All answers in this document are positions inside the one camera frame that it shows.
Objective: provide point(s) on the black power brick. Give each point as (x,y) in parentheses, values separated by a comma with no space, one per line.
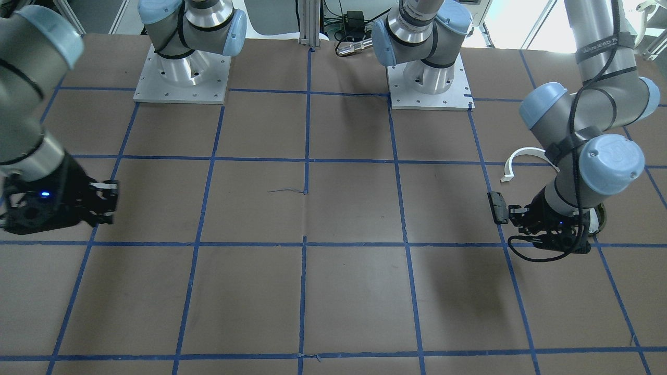
(353,19)

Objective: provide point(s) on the white curved plastic piece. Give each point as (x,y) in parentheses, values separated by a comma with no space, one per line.
(515,160)

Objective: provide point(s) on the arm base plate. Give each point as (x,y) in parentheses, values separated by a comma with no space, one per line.
(416,86)
(200,78)

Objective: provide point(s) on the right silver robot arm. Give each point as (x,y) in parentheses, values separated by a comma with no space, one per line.
(39,46)

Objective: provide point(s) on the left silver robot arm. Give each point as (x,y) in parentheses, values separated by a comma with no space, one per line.
(425,37)

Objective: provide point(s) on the silver metal cylinder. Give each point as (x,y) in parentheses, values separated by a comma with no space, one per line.
(353,48)

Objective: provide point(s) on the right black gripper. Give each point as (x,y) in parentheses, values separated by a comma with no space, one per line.
(72,183)

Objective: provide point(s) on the aluminium frame post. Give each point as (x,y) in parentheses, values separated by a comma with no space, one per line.
(308,18)

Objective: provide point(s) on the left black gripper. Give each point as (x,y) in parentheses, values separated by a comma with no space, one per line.
(548,213)

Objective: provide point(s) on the green curved brake shoe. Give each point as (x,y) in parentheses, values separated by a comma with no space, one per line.
(601,213)

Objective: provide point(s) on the black brake pad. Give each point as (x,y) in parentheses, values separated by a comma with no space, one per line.
(498,207)

